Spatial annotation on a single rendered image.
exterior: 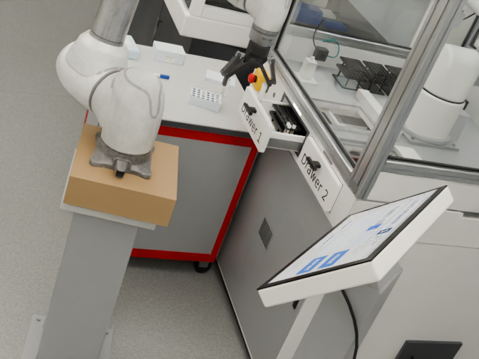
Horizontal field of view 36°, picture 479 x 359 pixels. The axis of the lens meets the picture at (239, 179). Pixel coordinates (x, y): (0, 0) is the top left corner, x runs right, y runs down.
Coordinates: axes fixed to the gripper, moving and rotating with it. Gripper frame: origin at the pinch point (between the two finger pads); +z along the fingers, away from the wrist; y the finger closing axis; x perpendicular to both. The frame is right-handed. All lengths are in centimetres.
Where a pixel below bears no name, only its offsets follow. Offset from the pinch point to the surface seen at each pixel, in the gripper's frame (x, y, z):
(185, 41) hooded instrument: 93, 5, 24
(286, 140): -9.9, 17.5, 9.9
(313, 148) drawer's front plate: -21.2, 22.2, 5.1
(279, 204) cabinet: -12.5, 23.4, 35.9
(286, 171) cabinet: -7.2, 23.5, 24.4
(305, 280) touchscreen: -105, -17, -10
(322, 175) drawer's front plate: -32.8, 22.2, 8.1
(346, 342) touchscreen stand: -102, 4, 12
